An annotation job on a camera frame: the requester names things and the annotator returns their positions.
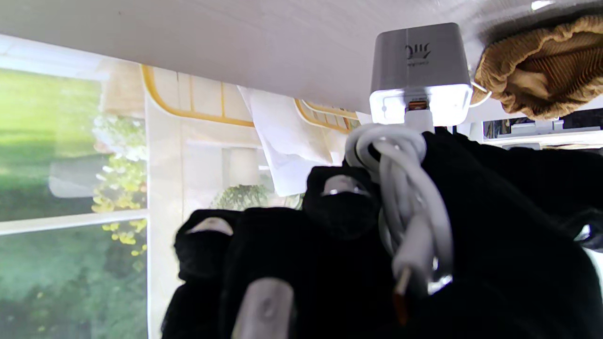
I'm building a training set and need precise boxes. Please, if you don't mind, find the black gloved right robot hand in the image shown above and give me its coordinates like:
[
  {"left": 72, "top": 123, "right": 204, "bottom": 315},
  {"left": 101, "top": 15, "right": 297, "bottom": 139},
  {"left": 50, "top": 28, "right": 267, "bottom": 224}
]
[{"left": 160, "top": 127, "right": 603, "bottom": 339}]

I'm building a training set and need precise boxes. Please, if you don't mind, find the white charging cable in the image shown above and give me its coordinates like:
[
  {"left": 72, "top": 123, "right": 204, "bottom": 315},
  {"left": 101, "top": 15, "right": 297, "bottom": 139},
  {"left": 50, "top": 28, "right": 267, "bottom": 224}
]
[{"left": 345, "top": 111, "right": 454, "bottom": 325}]

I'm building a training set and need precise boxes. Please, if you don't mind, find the brown drawstring bag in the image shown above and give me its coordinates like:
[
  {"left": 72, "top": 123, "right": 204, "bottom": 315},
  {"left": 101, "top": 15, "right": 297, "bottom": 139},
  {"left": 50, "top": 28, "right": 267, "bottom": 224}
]
[{"left": 471, "top": 14, "right": 603, "bottom": 121}]

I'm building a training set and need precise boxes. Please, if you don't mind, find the white and grey charger head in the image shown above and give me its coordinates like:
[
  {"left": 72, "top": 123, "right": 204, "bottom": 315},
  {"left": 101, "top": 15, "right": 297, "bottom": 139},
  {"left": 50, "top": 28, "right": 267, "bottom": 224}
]
[{"left": 369, "top": 23, "right": 473, "bottom": 125}]

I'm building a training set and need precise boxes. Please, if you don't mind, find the printed sunroom backdrop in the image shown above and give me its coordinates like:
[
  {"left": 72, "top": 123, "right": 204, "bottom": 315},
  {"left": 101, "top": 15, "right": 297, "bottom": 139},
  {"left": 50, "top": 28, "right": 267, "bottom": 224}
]
[{"left": 0, "top": 33, "right": 472, "bottom": 339}]

